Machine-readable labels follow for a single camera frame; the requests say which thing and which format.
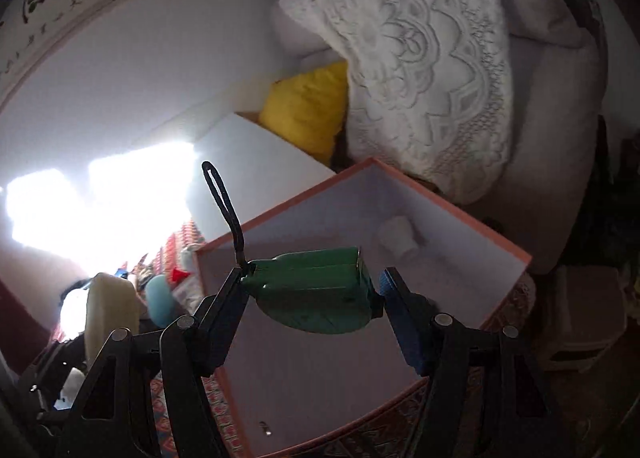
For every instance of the grey plastic stool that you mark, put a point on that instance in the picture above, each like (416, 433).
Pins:
(582, 318)

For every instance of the light blue rounded object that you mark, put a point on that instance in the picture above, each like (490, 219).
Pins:
(159, 300)

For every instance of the cream rounded object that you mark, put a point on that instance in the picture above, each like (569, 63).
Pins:
(112, 303)

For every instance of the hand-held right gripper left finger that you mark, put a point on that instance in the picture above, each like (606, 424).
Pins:
(224, 320)

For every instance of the patterned red tablecloth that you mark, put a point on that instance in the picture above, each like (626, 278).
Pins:
(172, 245)

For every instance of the yellow cushion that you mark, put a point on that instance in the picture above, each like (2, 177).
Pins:
(305, 108)

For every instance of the pink cardboard box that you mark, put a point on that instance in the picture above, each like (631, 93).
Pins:
(325, 378)

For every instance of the white lace cushion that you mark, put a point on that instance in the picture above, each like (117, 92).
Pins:
(415, 63)

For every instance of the calligraphy wall poster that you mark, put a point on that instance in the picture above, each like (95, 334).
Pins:
(65, 3)

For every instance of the small red object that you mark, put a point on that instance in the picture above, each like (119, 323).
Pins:
(181, 275)

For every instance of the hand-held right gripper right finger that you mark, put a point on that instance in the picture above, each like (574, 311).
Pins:
(402, 320)

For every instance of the small metal clip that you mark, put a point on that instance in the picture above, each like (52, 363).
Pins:
(266, 429)

